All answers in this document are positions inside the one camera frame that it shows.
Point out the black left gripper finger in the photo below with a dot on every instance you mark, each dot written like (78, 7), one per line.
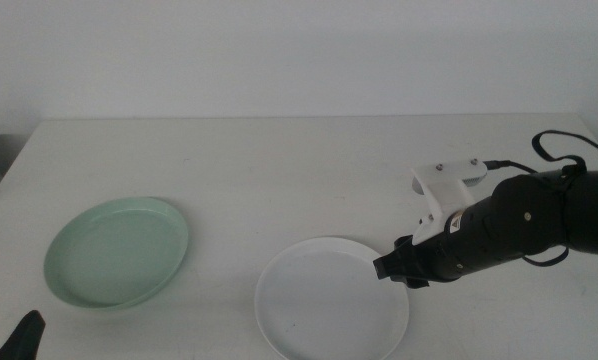
(23, 340)

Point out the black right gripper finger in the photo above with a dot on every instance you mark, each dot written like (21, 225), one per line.
(391, 261)
(391, 273)

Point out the white shallow bowl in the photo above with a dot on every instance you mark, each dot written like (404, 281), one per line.
(324, 305)

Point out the pale green shallow bowl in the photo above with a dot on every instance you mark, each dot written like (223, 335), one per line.
(114, 255)

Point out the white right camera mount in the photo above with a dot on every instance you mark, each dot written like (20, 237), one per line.
(444, 192)

